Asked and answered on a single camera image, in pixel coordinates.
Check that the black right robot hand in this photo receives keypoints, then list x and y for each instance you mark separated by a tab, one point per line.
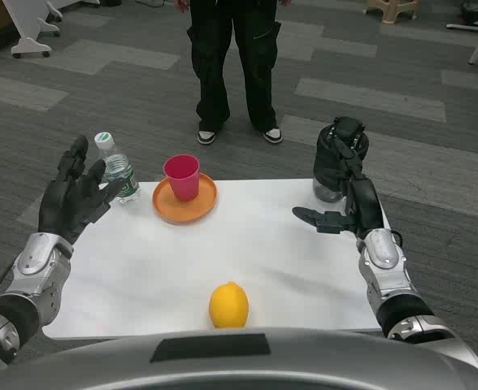
365	207

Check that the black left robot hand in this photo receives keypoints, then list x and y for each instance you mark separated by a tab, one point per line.
62	207

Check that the yellow lemon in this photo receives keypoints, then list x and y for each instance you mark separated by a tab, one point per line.
229	305

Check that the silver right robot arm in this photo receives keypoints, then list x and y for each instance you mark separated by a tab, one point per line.
389	276

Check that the clear plastic water bottle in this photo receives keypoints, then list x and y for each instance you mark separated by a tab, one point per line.
119	172

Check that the orange round plate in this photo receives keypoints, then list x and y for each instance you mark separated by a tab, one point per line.
168	207

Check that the red plastic cup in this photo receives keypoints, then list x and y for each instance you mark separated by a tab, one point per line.
183	176

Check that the white stand foot with casters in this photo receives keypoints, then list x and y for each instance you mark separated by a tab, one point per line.
29	36
50	26

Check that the beige plastic stool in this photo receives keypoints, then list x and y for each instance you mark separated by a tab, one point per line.
391	8

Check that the silver robot chest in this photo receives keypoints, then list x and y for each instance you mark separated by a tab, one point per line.
239	365

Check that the person in black trousers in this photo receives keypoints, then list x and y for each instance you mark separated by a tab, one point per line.
214	61

